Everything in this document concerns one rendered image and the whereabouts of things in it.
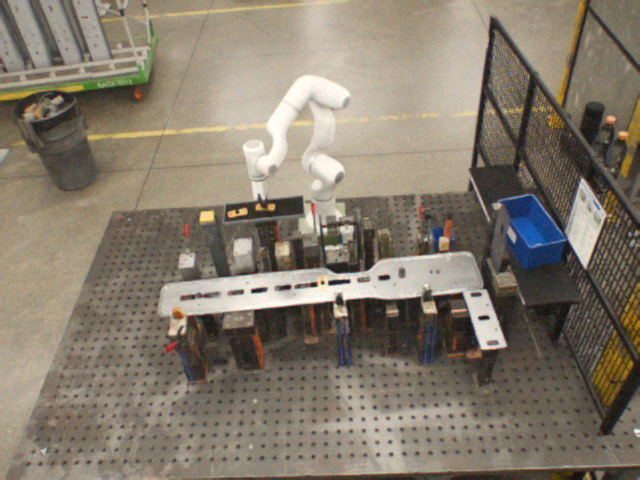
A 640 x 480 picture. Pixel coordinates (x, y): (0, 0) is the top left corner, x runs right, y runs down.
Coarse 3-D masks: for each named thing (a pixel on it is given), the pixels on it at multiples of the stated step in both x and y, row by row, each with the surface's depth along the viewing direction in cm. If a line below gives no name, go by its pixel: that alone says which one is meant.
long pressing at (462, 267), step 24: (384, 264) 245; (408, 264) 244; (432, 264) 242; (456, 264) 241; (168, 288) 244; (192, 288) 243; (216, 288) 242; (240, 288) 241; (312, 288) 238; (336, 288) 237; (360, 288) 236; (384, 288) 235; (408, 288) 234; (432, 288) 233; (456, 288) 232; (480, 288) 231; (168, 312) 235; (192, 312) 234; (216, 312) 234
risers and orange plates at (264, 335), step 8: (352, 304) 251; (384, 304) 250; (256, 312) 248; (264, 312) 253; (352, 312) 248; (384, 312) 254; (256, 320) 246; (264, 320) 249; (352, 320) 248; (384, 320) 258; (264, 328) 250; (352, 328) 252; (264, 336) 254
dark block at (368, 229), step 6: (366, 222) 247; (372, 222) 247; (366, 228) 245; (372, 228) 244; (366, 234) 246; (372, 234) 246; (366, 240) 249; (372, 240) 250; (366, 246) 252; (372, 246) 252; (366, 252) 255; (372, 252) 255; (366, 258) 257; (372, 258) 258; (366, 264) 260; (372, 264) 261; (366, 270) 263
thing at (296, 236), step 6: (294, 234) 248; (300, 234) 248; (294, 240) 247; (300, 240) 247; (294, 246) 250; (300, 246) 250; (294, 252) 253; (300, 252) 253; (300, 258) 256; (300, 264) 259
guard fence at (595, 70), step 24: (600, 0) 384; (624, 0) 349; (576, 24) 420; (600, 24) 384; (624, 24) 351; (576, 48) 427; (600, 48) 387; (624, 48) 353; (576, 72) 431; (600, 72) 389; (624, 72) 355; (576, 96) 433; (600, 96) 391; (624, 96) 357; (576, 120) 437; (624, 120) 360; (624, 168) 363
